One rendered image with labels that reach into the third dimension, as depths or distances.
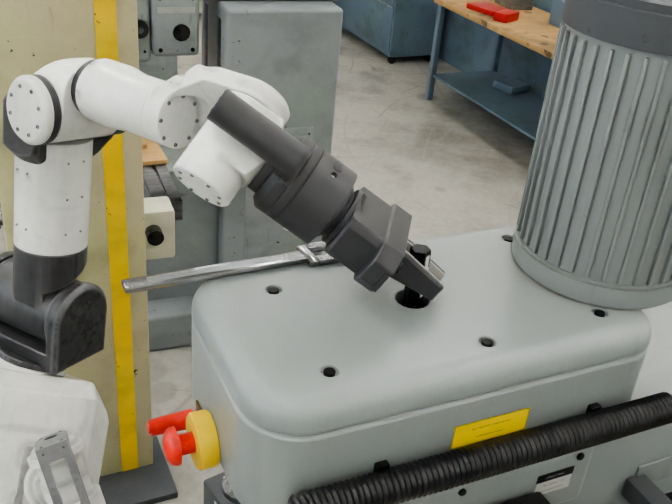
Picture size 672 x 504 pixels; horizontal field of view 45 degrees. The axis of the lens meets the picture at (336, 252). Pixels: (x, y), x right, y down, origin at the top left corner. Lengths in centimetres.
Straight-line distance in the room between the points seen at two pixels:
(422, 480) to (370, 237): 24
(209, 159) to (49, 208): 31
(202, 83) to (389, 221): 24
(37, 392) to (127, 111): 39
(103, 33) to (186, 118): 158
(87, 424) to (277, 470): 41
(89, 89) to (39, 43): 151
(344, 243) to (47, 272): 42
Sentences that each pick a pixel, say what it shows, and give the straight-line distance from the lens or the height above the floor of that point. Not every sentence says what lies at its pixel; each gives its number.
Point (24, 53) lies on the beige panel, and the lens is 245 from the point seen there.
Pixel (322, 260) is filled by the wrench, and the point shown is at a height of 190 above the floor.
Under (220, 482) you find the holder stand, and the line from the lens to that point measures 169.
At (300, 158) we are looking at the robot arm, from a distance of 77.
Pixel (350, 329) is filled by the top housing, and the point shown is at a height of 189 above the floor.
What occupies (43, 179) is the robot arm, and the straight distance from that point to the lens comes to 103.
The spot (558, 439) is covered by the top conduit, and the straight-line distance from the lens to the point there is 88.
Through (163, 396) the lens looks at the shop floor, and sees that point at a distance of 368.
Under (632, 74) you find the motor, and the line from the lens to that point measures 84.
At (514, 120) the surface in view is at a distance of 654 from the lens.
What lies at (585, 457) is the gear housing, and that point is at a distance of 102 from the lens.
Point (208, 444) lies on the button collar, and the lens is 85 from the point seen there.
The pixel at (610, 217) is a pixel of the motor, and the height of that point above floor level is 200.
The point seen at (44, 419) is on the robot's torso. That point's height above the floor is 164.
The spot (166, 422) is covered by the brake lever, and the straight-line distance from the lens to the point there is 98.
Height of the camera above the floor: 236
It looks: 30 degrees down
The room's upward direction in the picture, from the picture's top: 6 degrees clockwise
